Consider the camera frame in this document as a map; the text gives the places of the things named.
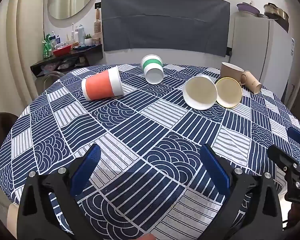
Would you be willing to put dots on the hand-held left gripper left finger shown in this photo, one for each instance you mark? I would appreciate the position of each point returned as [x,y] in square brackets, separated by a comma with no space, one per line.
[86,170]

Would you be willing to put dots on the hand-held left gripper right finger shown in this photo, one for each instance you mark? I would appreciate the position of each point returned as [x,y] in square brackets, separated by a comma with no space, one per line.
[217,172]

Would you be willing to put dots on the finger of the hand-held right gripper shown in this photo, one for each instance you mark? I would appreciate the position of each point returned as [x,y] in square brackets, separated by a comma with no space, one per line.
[282,155]
[298,136]

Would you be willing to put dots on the yellow rimmed cup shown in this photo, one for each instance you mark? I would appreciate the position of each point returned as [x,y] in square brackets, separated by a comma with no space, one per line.
[228,92]

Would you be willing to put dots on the plain white cup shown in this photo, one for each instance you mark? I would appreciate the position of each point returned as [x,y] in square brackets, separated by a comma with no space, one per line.
[200,92]

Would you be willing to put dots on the orange and white cup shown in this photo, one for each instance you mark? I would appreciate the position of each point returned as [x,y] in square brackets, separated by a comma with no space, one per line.
[97,87]

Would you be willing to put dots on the green striped white cup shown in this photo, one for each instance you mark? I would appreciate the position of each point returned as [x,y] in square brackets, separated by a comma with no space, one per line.
[152,73]

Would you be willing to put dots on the blue white patterned tablecloth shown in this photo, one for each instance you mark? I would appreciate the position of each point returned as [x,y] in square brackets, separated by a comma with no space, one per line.
[140,130]

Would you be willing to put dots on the small beige mug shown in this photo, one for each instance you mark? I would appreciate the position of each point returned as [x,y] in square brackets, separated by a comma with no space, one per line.
[252,82]

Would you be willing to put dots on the dark brown chair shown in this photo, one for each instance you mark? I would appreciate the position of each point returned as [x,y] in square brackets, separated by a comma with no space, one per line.
[1,130]

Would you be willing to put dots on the brown ceramic mug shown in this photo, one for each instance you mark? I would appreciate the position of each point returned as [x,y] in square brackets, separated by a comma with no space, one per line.
[230,71]

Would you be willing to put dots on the white refrigerator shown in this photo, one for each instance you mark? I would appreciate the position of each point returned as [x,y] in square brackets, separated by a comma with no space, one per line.
[260,50]

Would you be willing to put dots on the transparent chair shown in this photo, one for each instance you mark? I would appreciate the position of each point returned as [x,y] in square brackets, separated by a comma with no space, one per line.
[48,78]

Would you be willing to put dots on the red bowl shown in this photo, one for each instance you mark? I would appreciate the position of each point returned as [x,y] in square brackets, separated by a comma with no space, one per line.
[62,51]

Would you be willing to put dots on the blue tray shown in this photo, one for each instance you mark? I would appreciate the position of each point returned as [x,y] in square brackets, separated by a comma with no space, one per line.
[85,47]

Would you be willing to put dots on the metal pot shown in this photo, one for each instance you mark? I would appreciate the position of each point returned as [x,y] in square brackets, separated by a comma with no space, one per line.
[275,11]

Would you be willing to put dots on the green bottle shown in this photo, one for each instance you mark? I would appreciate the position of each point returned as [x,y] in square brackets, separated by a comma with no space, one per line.
[47,47]

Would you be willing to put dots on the small potted plant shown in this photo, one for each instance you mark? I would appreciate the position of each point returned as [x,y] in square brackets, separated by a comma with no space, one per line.
[88,41]

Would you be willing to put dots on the beige curtain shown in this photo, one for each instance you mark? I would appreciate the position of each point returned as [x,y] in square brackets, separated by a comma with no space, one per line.
[20,55]

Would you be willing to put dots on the white spray bottle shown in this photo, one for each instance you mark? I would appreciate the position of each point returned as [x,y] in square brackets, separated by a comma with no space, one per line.
[81,35]

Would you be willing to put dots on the purple pot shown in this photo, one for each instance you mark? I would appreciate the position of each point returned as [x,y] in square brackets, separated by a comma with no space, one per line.
[247,8]

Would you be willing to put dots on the wooden hairbrush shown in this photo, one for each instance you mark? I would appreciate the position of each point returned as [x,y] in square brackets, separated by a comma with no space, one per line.
[97,25]

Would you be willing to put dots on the grey cloth cover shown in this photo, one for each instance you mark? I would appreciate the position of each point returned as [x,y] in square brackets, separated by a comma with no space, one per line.
[165,20]

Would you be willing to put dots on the dark wooden wall shelf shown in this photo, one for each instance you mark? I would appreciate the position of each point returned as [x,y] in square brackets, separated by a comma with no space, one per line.
[90,53]

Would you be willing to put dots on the black wall outlet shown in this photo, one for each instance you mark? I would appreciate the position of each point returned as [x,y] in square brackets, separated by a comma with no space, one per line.
[97,5]

